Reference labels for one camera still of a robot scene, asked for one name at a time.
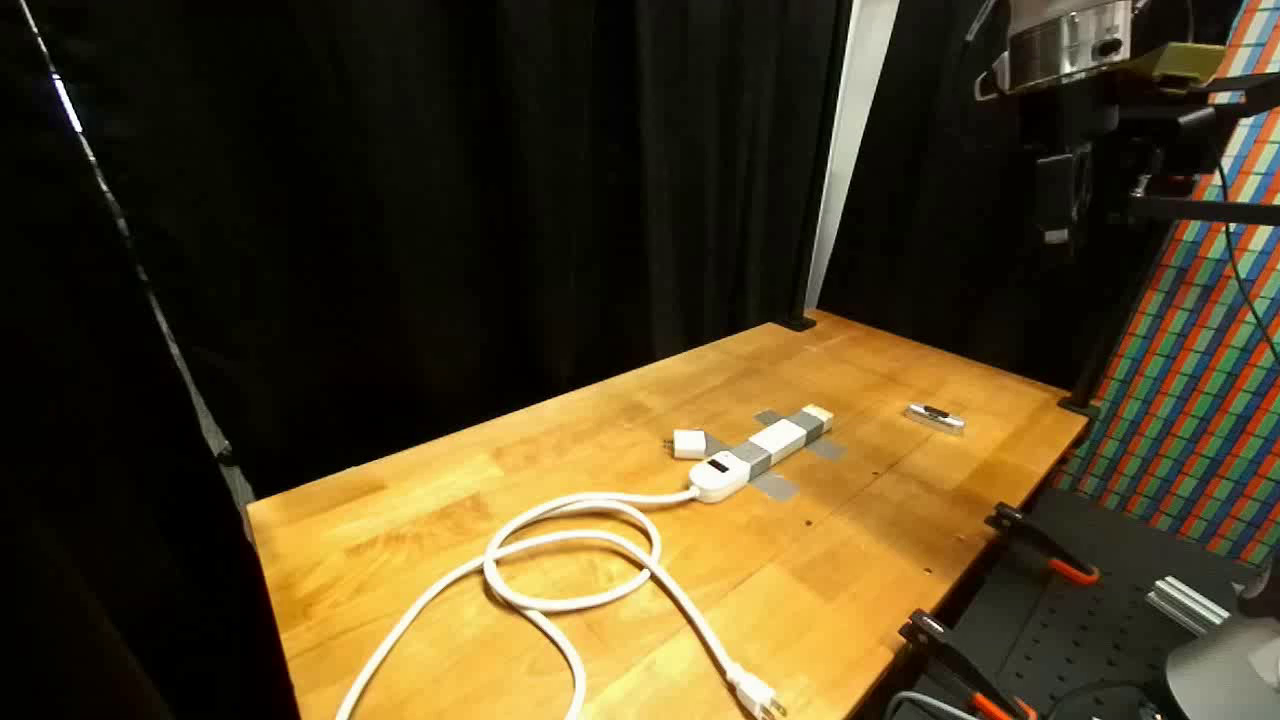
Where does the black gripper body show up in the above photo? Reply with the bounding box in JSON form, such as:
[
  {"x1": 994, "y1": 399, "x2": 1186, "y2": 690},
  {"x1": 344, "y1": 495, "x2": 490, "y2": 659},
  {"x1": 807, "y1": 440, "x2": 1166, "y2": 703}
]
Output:
[{"x1": 1023, "y1": 92, "x2": 1121, "y2": 208}]

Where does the grey robot base dome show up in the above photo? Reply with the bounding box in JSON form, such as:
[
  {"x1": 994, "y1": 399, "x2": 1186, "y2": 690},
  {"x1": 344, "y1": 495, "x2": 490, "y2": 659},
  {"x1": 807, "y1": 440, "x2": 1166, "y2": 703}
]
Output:
[{"x1": 1160, "y1": 610, "x2": 1280, "y2": 720}]

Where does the colourful checkered board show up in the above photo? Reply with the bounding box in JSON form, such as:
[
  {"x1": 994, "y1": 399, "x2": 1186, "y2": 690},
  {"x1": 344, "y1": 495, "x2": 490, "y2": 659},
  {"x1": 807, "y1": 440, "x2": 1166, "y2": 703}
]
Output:
[{"x1": 1054, "y1": 0, "x2": 1280, "y2": 570}]

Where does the small silver black item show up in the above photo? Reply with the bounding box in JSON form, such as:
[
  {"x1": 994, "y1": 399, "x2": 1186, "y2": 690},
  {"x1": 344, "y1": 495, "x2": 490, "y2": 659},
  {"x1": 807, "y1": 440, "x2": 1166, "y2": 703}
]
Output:
[{"x1": 899, "y1": 394, "x2": 967, "y2": 436}]

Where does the orange black clamp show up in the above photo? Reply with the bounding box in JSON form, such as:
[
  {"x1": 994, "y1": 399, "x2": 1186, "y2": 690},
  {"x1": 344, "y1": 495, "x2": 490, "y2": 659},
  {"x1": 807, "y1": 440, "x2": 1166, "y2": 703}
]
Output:
[
  {"x1": 989, "y1": 501, "x2": 1110, "y2": 592},
  {"x1": 896, "y1": 608, "x2": 1036, "y2": 720}
]

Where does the white power strip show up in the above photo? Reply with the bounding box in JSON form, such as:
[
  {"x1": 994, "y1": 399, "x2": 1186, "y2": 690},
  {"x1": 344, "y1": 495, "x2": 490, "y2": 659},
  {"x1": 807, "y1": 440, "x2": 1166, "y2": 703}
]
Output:
[{"x1": 702, "y1": 428, "x2": 799, "y2": 503}]

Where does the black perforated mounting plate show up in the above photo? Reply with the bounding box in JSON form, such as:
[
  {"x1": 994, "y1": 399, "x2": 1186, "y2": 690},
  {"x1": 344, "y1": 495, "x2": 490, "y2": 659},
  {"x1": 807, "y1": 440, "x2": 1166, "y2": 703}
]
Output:
[{"x1": 853, "y1": 484, "x2": 1280, "y2": 720}]

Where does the black curtain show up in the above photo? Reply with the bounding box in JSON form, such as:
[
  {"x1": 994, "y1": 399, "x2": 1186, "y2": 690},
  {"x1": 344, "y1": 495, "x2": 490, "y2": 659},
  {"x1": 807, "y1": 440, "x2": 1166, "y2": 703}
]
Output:
[{"x1": 0, "y1": 0, "x2": 1245, "y2": 720}]

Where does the thin grey metal pole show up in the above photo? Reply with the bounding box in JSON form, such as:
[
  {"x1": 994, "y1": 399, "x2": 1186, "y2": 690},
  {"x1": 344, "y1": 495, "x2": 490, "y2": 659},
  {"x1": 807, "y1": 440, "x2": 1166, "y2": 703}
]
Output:
[{"x1": 11, "y1": 0, "x2": 262, "y2": 517}]

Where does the black camera stand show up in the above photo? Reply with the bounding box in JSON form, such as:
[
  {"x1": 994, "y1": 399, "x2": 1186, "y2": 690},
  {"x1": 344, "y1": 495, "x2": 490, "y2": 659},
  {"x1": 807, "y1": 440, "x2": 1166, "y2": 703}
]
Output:
[{"x1": 1055, "y1": 56, "x2": 1280, "y2": 414}]

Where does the gold wrist camera bar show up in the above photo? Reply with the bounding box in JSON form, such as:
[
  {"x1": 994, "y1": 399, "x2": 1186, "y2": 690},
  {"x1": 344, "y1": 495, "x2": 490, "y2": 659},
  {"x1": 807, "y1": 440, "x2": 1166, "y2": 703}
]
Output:
[{"x1": 1149, "y1": 36, "x2": 1245, "y2": 88}]

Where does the thin dark hanging cable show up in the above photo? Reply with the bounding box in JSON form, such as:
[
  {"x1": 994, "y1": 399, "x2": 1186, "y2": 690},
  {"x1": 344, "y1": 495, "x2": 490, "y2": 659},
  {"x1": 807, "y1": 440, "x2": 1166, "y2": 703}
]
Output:
[{"x1": 1211, "y1": 130, "x2": 1280, "y2": 355}]

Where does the silver metal bracket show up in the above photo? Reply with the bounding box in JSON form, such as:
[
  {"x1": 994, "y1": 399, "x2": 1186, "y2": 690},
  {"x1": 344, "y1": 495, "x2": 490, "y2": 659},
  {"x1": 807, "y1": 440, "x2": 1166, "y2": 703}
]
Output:
[{"x1": 1145, "y1": 570, "x2": 1233, "y2": 634}]

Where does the white coiled cable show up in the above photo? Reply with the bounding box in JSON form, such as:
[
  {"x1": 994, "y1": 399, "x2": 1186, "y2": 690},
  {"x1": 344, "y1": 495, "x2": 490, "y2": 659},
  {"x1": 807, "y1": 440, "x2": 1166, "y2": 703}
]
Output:
[{"x1": 333, "y1": 399, "x2": 842, "y2": 720}]

